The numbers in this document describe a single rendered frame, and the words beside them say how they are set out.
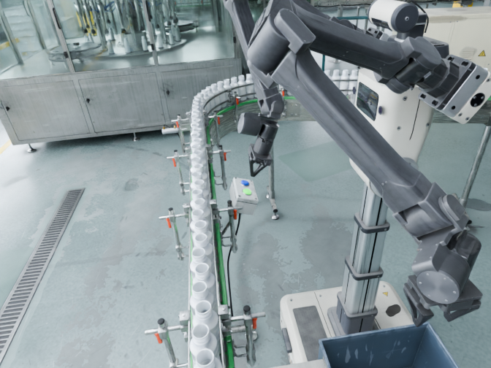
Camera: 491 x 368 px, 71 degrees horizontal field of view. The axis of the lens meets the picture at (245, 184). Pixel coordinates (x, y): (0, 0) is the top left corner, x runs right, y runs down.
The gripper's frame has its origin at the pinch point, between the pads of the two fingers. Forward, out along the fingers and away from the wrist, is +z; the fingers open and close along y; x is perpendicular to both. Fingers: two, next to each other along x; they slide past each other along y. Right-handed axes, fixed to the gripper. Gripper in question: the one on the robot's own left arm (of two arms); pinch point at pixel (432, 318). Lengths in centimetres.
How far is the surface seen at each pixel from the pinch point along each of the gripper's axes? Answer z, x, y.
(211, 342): 9.5, 8.9, -42.4
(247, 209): 15, 63, -27
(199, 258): 6, 32, -44
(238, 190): 9, 67, -29
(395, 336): 30.6, 16.1, 7.0
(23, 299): 121, 138, -174
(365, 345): 32.6, 16.2, -1.4
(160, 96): 62, 370, -89
